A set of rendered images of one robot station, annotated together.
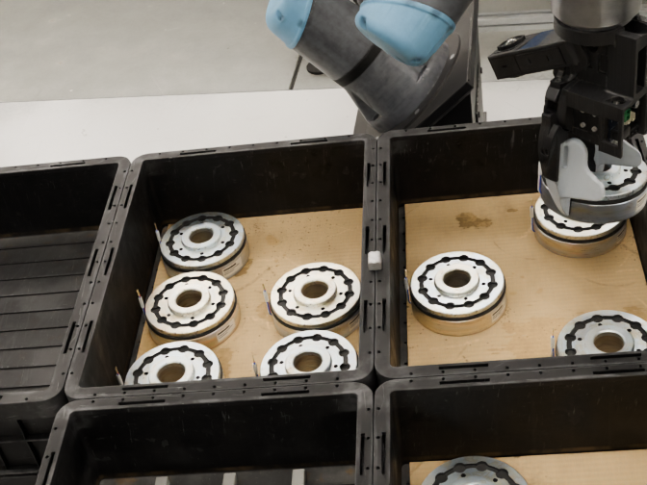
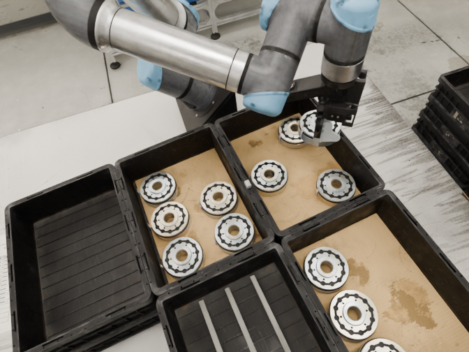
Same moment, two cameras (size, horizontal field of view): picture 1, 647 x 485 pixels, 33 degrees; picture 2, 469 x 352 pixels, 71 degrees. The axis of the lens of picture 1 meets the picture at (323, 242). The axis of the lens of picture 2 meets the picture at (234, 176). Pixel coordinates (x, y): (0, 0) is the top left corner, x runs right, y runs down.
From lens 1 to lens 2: 0.52 m
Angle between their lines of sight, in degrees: 24
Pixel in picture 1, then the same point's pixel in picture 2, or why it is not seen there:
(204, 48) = (65, 68)
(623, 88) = (354, 100)
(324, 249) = (206, 172)
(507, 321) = (290, 183)
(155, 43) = (43, 70)
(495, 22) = not seen: hidden behind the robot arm
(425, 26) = (282, 100)
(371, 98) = (192, 101)
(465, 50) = not seen: hidden behind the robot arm
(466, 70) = not seen: hidden behind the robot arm
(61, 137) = (50, 143)
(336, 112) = (162, 100)
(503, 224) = (266, 141)
